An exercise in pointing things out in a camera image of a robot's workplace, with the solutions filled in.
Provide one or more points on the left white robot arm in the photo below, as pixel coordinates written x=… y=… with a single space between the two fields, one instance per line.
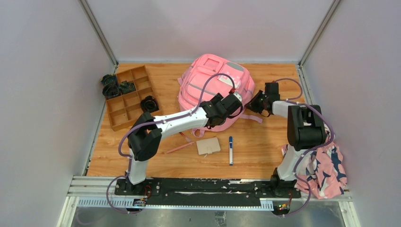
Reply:
x=146 y=134

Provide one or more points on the pink patterned cloth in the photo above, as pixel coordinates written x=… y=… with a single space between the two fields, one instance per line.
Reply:
x=322 y=173

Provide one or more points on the small beige notebook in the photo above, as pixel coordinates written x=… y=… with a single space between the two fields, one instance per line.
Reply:
x=208 y=146

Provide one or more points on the dark rolled sock in tray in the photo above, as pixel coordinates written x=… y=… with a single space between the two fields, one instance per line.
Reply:
x=126 y=87

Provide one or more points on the red gel pen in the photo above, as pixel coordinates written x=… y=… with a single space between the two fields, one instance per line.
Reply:
x=186 y=137

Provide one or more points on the dark rolled sock lower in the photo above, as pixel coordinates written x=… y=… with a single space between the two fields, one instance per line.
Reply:
x=111 y=91

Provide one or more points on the pink school backpack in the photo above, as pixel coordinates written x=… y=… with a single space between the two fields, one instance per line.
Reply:
x=207 y=65

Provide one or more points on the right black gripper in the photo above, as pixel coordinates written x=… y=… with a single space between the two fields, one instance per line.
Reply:
x=252 y=105

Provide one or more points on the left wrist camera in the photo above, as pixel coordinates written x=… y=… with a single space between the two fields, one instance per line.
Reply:
x=237 y=95

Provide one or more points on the wooden compartment tray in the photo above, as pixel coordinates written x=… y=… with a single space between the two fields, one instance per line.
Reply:
x=124 y=110

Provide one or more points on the pink pen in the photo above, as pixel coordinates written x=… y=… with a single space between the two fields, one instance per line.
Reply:
x=180 y=147

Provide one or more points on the blue white marker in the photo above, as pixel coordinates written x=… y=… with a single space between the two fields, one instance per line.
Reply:
x=231 y=151

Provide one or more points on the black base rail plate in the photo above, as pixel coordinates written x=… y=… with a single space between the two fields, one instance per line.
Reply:
x=206 y=192

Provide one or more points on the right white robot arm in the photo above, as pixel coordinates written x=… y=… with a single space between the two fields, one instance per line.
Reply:
x=305 y=131

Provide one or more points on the dark rolled sock upper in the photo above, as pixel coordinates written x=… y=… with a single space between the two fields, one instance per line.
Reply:
x=108 y=79

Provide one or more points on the dark rolled sock front tray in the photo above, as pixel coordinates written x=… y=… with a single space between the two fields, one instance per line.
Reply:
x=149 y=104

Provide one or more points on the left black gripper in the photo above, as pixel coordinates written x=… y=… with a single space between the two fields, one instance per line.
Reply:
x=233 y=102

